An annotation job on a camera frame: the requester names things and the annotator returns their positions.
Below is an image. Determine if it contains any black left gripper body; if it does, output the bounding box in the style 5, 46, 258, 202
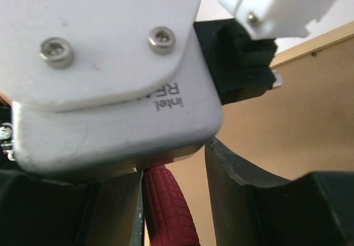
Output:
194, 19, 277, 105

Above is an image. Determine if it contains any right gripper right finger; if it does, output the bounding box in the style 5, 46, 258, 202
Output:
205, 138, 353, 245

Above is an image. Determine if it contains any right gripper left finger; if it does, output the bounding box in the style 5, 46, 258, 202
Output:
1, 170, 141, 245

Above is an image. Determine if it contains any red handled screwdriver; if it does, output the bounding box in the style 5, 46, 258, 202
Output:
142, 166, 200, 246

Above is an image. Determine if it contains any wooden picture frame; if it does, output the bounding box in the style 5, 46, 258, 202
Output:
143, 0, 354, 246

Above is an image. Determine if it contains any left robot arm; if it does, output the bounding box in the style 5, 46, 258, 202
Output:
1, 19, 277, 175

